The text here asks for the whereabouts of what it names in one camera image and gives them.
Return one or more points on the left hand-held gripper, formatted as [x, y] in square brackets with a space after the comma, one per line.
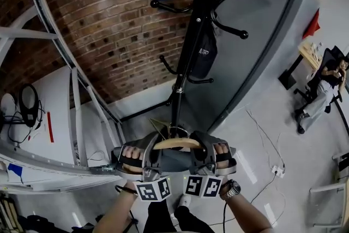
[151, 189]

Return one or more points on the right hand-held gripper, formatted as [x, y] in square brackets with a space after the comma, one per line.
[195, 185]

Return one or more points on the grey garment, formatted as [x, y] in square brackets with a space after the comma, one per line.
[175, 161]

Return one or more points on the wooden hanger with metal hook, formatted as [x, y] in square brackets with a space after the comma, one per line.
[177, 142]

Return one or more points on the person's right forearm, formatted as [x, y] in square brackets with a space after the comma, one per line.
[245, 215]

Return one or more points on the person's left forearm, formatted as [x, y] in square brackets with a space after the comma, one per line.
[114, 212]

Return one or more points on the person's right hand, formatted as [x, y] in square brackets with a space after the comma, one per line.
[221, 149]

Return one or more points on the person's left hand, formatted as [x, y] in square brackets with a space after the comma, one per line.
[131, 152]

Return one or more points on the silver wristwatch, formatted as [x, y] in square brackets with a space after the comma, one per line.
[231, 188]

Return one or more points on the black wrist band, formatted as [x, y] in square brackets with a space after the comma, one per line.
[126, 190]

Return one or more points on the person's white shoe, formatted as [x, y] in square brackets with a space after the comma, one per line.
[185, 200]

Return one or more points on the person's black trousers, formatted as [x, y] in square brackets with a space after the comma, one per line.
[158, 218]

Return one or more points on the white power strip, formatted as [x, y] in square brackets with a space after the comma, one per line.
[278, 171]

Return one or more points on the dark grey cap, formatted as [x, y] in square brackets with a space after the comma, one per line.
[204, 60]

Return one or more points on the white metal shelving unit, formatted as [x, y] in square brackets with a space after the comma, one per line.
[60, 103]

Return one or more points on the red strip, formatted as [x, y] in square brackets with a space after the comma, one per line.
[50, 128]

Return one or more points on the silver refrigerator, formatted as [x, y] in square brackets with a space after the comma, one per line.
[251, 49]

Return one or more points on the black coat rack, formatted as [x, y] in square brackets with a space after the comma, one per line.
[193, 35]

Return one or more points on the black office chair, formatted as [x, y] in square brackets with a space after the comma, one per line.
[331, 53]
[54, 225]

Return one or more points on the blue cloth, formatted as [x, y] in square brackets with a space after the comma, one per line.
[15, 169]

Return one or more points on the wooden desk with black leg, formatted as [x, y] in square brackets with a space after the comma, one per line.
[309, 54]

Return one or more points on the red triangular sticker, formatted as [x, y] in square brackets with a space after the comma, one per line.
[313, 26]

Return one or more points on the wooden triangle frame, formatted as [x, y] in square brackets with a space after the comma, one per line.
[158, 124]

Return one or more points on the grey metal frame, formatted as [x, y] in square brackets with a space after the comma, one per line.
[327, 188]

